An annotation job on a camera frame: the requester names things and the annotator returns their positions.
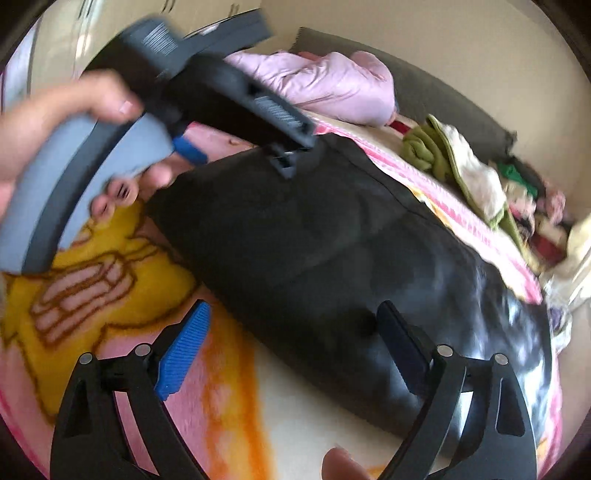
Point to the person's left hand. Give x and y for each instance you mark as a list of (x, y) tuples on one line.
[(55, 106)]

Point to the bright green garment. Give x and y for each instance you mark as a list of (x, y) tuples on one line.
[(517, 177)]

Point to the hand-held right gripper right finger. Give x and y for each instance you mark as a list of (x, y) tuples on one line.
[(401, 341)]

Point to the grey headboard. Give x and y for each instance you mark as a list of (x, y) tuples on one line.
[(438, 97)]

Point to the person's right hand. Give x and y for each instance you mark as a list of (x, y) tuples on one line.
[(344, 466)]

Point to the black garment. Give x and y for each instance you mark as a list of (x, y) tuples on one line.
[(300, 254)]

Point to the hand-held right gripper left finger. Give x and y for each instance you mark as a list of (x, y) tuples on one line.
[(184, 346)]

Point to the pile of mixed clothes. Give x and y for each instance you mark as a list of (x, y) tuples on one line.
[(554, 230)]

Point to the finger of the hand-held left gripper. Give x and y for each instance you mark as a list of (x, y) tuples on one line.
[(190, 150), (240, 106)]

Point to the pink printed blanket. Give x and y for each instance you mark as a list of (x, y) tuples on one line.
[(115, 277)]

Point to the pink quilted jacket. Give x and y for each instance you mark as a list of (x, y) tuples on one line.
[(323, 83)]

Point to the olive green cloth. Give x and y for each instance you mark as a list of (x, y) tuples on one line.
[(425, 147)]

